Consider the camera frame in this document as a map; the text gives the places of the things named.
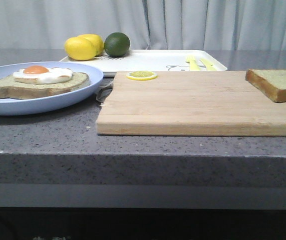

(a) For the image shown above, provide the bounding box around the light blue round plate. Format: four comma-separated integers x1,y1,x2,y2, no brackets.
0,61,104,116

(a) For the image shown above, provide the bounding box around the bread slice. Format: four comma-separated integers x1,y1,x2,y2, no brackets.
0,72,91,100
245,69,286,103

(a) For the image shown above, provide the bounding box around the white rectangular tray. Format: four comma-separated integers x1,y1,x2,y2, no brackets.
61,49,227,77

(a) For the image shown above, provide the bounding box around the wooden cutting board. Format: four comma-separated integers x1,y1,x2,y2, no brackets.
96,71,286,137

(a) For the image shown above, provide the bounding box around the lemon slice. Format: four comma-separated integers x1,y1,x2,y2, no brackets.
126,70,158,81

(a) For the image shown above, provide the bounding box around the yellow plastic fork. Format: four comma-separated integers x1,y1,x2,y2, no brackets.
185,55,200,71

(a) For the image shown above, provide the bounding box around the green lime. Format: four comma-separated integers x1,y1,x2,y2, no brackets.
104,32,131,57

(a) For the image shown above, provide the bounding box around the yellow plastic knife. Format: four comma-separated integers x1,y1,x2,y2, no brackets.
199,58,216,71

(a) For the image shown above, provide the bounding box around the rear yellow lemon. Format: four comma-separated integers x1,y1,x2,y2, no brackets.
78,34,104,57

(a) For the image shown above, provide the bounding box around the yellow lemon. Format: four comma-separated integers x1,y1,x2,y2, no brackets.
78,34,104,57
64,37,97,61

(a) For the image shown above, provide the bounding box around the front yellow lemon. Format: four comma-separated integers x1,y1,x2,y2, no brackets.
64,37,97,61

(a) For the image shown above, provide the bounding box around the white curtain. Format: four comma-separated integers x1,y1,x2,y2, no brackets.
0,0,286,51

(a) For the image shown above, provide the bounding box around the fried egg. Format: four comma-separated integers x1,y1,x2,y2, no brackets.
12,65,73,84

